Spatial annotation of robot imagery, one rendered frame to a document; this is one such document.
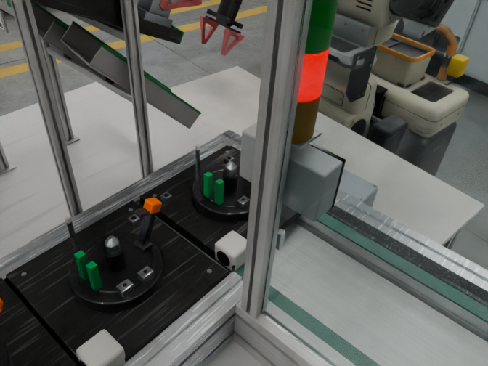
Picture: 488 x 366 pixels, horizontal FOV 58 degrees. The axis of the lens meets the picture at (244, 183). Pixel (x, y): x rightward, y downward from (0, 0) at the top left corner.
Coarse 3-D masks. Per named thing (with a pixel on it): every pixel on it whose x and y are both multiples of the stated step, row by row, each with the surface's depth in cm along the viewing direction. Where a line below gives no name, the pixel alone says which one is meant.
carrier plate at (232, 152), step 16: (208, 160) 91; (176, 176) 87; (192, 176) 87; (160, 192) 83; (176, 192) 83; (160, 208) 79; (176, 208) 80; (192, 208) 80; (176, 224) 77; (192, 224) 77; (208, 224) 77; (224, 224) 77; (240, 224) 77; (192, 240) 76; (208, 240) 74
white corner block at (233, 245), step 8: (232, 232) 73; (224, 240) 72; (232, 240) 72; (240, 240) 72; (216, 248) 71; (224, 248) 70; (232, 248) 70; (240, 248) 70; (216, 256) 73; (224, 256) 70; (232, 256) 69; (240, 256) 71; (224, 264) 72; (232, 264) 70; (240, 264) 72
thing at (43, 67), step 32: (128, 0) 69; (32, 32) 60; (128, 32) 72; (32, 64) 62; (128, 64) 77; (64, 96) 105; (64, 128) 109; (0, 160) 100; (64, 160) 75; (64, 192) 79
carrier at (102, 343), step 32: (96, 224) 76; (128, 224) 76; (160, 224) 76; (64, 256) 70; (96, 256) 68; (128, 256) 68; (160, 256) 68; (192, 256) 71; (32, 288) 65; (64, 288) 65; (96, 288) 62; (128, 288) 62; (160, 288) 66; (192, 288) 66; (64, 320) 61; (96, 320) 61; (128, 320) 62; (160, 320) 62; (96, 352) 56; (128, 352) 58
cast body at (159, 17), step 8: (144, 0) 80; (152, 0) 79; (160, 0) 80; (144, 8) 80; (152, 8) 79; (144, 16) 79; (152, 16) 80; (160, 16) 81; (168, 16) 83; (160, 24) 82; (168, 24) 83
